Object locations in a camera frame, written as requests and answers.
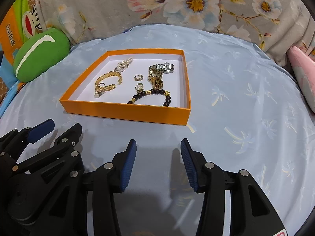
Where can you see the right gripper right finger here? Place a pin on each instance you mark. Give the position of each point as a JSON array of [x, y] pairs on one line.
[[251, 211]]

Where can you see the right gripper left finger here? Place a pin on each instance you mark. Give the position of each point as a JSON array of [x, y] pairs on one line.
[[108, 179]]

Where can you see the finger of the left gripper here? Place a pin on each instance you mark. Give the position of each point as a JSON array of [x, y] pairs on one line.
[[56, 147], [14, 142]]

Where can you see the gold twisted bangle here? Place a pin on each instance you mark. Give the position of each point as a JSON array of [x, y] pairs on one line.
[[109, 80]]

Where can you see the gold hoop earring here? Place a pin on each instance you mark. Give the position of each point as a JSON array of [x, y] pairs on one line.
[[138, 77]]

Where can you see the gold wristwatch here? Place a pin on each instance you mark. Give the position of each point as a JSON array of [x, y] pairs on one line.
[[155, 78]]

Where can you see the gold earring with pearl drop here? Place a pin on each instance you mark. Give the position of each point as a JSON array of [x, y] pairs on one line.
[[99, 92]]

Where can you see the gold earring with disc drop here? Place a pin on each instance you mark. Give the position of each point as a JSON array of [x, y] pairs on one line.
[[139, 88]]

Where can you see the green plush cushion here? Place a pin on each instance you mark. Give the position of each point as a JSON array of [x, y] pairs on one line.
[[40, 53]]

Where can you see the pearl crystal brooch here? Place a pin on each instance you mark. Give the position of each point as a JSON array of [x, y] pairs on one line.
[[121, 66]]

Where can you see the orange shallow box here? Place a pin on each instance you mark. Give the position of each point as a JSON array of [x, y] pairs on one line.
[[124, 102]]

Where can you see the silver wristwatch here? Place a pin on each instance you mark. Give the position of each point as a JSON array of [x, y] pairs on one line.
[[165, 68]]

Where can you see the colourful cartoon bedsheet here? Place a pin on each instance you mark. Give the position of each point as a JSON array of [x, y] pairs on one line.
[[19, 25]]

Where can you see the pink cartoon pillow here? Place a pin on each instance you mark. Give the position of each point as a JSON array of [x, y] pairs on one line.
[[303, 68]]

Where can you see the grey floral blanket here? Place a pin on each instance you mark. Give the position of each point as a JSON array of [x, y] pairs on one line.
[[274, 25]]

